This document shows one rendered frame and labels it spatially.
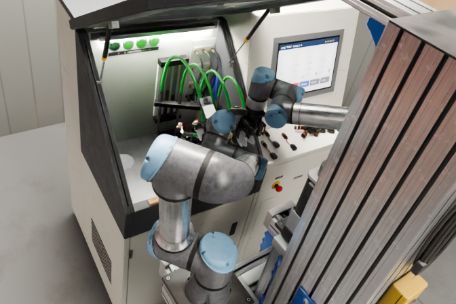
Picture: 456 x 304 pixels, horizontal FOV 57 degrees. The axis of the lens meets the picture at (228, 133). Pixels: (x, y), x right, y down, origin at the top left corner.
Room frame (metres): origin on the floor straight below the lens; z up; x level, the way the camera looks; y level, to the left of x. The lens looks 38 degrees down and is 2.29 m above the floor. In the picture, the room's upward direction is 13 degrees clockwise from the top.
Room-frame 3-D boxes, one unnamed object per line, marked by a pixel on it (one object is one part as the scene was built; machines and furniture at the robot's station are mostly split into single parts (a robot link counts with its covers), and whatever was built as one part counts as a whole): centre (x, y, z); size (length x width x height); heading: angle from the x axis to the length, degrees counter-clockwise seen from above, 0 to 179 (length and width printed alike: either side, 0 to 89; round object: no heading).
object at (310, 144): (1.81, -0.41, 0.96); 0.70 x 0.22 x 0.03; 130
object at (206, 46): (1.83, 0.20, 1.20); 0.13 x 0.03 x 0.31; 130
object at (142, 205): (1.29, 0.06, 0.87); 0.62 x 0.04 x 0.16; 130
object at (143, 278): (1.28, 0.05, 0.44); 0.65 x 0.02 x 0.68; 130
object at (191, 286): (0.77, -0.05, 1.09); 0.15 x 0.15 x 0.10
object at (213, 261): (0.77, -0.05, 1.20); 0.13 x 0.12 x 0.14; 80
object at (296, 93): (1.27, -0.17, 1.51); 0.11 x 0.11 x 0.08; 78
